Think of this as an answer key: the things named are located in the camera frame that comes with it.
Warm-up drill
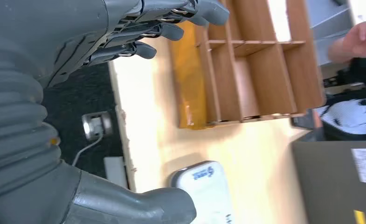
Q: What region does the person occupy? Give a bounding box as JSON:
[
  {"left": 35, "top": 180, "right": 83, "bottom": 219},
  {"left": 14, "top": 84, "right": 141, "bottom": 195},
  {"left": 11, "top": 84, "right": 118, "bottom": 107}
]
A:
[{"left": 314, "top": 15, "right": 366, "bottom": 141}]

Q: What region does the white card in organizer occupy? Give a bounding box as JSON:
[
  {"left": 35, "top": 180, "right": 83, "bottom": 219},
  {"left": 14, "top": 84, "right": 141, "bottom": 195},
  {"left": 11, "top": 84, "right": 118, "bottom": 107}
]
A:
[{"left": 268, "top": 0, "right": 291, "bottom": 42}]

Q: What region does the pale side cabinet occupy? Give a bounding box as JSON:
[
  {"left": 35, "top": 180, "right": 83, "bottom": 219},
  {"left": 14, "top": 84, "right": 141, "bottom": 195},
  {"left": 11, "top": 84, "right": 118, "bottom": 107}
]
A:
[{"left": 306, "top": 0, "right": 356, "bottom": 67}]

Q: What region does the white card reader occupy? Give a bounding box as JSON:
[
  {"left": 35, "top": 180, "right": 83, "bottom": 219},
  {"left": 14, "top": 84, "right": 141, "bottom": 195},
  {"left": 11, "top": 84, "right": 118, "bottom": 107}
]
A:
[{"left": 169, "top": 161, "right": 235, "bottom": 224}]

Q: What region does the wooden card organizer box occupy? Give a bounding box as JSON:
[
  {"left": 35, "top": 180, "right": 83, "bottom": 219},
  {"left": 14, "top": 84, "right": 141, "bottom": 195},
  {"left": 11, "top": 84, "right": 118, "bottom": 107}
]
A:
[{"left": 169, "top": 0, "right": 325, "bottom": 130}]

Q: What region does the black phone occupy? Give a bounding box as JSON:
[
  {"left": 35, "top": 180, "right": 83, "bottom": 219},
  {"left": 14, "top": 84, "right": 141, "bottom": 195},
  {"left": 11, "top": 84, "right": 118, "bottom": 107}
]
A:
[{"left": 290, "top": 109, "right": 318, "bottom": 130}]

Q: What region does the grey laptop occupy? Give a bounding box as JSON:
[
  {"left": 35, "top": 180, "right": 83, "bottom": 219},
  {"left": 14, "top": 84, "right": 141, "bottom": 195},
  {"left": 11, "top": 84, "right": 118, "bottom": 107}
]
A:
[{"left": 291, "top": 140, "right": 366, "bottom": 224}]

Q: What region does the white flat floor block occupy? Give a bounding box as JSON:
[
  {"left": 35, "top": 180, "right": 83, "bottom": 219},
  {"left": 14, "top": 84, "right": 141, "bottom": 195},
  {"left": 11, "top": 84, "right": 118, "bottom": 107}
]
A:
[{"left": 104, "top": 156, "right": 129, "bottom": 188}]

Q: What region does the thin white cable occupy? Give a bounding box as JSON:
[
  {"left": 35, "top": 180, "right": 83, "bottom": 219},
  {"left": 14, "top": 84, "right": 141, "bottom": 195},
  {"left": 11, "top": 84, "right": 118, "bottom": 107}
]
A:
[{"left": 72, "top": 132, "right": 104, "bottom": 167}]

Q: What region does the black office chair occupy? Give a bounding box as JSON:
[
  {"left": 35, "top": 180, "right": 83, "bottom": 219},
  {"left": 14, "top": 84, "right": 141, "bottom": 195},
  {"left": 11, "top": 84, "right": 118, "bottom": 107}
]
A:
[{"left": 323, "top": 69, "right": 361, "bottom": 93}]

